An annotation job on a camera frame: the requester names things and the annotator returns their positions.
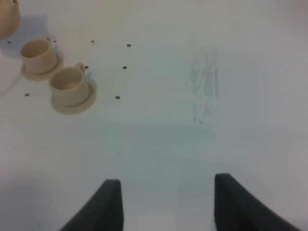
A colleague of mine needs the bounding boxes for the beige teacup far right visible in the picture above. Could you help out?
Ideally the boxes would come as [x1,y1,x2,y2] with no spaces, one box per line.
[49,63,90,107]

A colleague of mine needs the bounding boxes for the beige saucer under near cup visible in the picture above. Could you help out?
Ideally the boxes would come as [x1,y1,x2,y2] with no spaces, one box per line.
[21,52,64,81]

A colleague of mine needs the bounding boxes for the beige teacup near teapot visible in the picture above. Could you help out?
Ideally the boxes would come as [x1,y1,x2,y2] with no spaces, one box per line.
[20,37,57,75]

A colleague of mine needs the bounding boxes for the beige saucer under right cup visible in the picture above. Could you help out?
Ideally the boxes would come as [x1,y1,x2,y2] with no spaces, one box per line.
[50,82,97,115]

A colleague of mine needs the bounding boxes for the beige ceramic teapot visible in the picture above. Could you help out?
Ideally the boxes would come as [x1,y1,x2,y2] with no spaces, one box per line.
[0,0,21,40]

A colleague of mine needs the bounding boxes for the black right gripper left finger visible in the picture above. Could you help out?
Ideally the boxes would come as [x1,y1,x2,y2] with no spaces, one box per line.
[61,180,124,231]

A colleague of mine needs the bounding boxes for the beige saucer under cup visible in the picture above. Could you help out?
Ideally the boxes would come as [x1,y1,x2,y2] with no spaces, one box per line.
[21,52,64,81]
[50,82,97,115]

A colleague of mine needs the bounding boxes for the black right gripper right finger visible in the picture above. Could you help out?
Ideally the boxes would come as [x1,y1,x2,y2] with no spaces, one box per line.
[214,173,299,231]

